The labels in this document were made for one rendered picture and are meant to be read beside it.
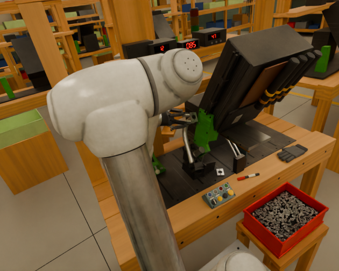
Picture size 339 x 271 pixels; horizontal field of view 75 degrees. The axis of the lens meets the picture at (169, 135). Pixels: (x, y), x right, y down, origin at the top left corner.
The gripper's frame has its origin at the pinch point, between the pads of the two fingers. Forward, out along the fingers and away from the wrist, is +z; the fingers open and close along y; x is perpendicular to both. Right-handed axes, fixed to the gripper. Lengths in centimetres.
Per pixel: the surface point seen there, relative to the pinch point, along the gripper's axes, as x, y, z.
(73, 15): 630, 701, 117
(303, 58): -57, 2, 16
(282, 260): -21, -75, 12
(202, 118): -5.7, -2.0, 3.9
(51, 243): 164, -57, -58
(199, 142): 2.4, -13.7, 5.2
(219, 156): 12.1, -21.6, 27.5
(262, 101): -33.3, -5.3, 17.8
